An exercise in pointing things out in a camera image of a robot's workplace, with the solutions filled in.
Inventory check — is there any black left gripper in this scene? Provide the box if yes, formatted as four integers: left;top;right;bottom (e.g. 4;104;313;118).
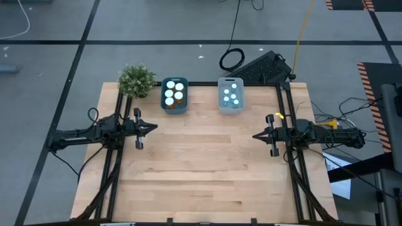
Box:
123;107;158;150

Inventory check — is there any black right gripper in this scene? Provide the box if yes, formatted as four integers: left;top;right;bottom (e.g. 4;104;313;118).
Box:
252;114;288;158

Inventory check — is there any grey plastic bin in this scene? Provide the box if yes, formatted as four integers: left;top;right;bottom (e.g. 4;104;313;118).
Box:
217;77;246;115

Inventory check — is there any teal plastic bin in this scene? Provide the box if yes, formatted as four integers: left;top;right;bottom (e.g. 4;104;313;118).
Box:
160;77;189;115

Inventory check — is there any green potted plant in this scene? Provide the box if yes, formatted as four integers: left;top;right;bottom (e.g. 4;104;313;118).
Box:
118;64;157;99

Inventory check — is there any yellow connector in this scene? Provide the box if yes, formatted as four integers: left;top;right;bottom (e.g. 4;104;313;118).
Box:
316;118;339;130

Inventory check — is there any white sheet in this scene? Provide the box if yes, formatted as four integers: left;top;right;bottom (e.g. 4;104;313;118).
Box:
322;151;352;200

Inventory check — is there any black bar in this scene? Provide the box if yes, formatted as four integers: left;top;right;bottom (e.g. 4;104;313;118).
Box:
327;153;397;184

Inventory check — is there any grey metal stand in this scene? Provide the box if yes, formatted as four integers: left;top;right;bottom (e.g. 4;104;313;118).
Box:
381;82;402;175

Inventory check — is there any hazard-striped black floor mat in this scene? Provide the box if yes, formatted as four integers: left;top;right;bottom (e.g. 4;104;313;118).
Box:
325;0;402;13
357;62;402;153

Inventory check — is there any grey floor block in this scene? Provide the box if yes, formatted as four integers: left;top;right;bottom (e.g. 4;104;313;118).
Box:
0;65;19;75

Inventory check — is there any black metal table frame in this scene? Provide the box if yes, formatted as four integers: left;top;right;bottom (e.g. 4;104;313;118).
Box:
70;80;339;226

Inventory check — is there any black floor cable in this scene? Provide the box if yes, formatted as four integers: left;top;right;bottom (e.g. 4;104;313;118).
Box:
48;144;106;185

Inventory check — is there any coiled black cable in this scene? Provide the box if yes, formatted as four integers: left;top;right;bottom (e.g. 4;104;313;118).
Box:
219;0;245;72

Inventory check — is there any black cable bundle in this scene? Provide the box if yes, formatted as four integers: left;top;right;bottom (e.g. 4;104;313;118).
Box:
310;96;383;148

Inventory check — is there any yellow cable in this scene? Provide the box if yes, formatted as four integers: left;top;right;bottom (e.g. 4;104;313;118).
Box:
291;0;316;79

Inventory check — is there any white floor cable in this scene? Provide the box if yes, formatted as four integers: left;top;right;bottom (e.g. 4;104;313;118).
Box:
0;0;31;40

